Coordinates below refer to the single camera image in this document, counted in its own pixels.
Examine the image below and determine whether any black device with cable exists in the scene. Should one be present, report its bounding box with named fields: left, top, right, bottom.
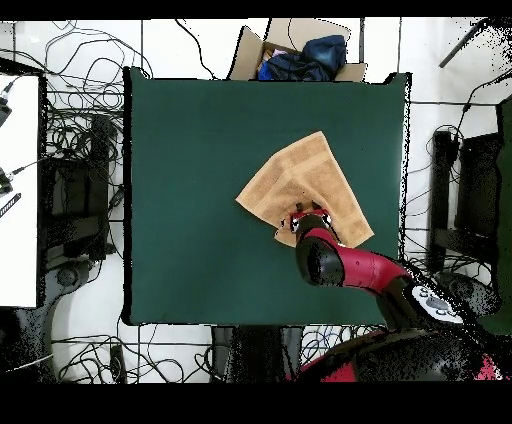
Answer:
left=0, top=75, right=21, bottom=128

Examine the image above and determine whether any white table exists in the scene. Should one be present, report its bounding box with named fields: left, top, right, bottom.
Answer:
left=0, top=73, right=41, bottom=309

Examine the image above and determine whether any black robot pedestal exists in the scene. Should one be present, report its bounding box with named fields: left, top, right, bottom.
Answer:
left=209, top=324, right=305, bottom=383

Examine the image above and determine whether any blue clothes pile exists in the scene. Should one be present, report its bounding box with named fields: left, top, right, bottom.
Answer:
left=257, top=34, right=348, bottom=82

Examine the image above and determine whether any black connector with cable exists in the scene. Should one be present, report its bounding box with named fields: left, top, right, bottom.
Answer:
left=0, top=157, right=45, bottom=197

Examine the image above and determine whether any tangle of black cables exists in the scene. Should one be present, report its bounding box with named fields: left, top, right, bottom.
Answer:
left=301, top=323, right=385, bottom=367
left=39, top=19, right=155, bottom=169

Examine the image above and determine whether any grey metal rod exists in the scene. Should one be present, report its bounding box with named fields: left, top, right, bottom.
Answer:
left=437, top=17, right=512, bottom=69

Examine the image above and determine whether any grey chair base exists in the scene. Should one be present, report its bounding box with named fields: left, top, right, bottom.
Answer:
left=437, top=270, right=502, bottom=319
left=43, top=258, right=101, bottom=299

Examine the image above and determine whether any orange terry towel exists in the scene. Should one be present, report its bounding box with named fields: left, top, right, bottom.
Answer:
left=234, top=130, right=376, bottom=249

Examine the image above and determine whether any small green table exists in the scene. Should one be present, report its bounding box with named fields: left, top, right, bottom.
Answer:
left=471, top=95, right=512, bottom=337

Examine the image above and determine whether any black metal frame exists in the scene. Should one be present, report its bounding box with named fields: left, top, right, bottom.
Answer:
left=39, top=114, right=121, bottom=263
left=426, top=129, right=501, bottom=275

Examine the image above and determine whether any dark green table cloth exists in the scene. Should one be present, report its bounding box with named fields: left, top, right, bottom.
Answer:
left=122, top=65, right=412, bottom=331

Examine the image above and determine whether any long black power brick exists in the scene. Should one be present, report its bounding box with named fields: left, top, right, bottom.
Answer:
left=109, top=344, right=128, bottom=384

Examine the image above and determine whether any cardboard box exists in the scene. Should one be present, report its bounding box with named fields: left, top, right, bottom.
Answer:
left=226, top=17, right=368, bottom=83

